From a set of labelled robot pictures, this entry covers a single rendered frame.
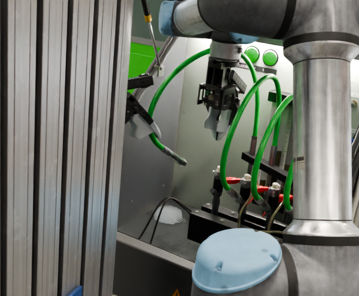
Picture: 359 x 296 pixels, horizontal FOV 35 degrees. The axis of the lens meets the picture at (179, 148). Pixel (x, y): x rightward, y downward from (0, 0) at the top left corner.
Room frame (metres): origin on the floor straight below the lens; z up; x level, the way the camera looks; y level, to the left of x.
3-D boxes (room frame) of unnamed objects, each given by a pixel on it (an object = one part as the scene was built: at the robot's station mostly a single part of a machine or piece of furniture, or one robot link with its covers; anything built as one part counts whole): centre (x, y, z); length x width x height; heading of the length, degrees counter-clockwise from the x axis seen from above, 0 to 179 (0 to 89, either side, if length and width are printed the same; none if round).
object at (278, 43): (1.66, -0.25, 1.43); 0.54 x 0.03 x 0.02; 60
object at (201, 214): (1.37, -0.22, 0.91); 0.34 x 0.10 x 0.15; 60
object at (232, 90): (1.38, -0.08, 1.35); 0.09 x 0.08 x 0.12; 150
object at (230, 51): (1.38, -0.09, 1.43); 0.08 x 0.08 x 0.05
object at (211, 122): (1.39, -0.07, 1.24); 0.06 x 0.03 x 0.09; 150
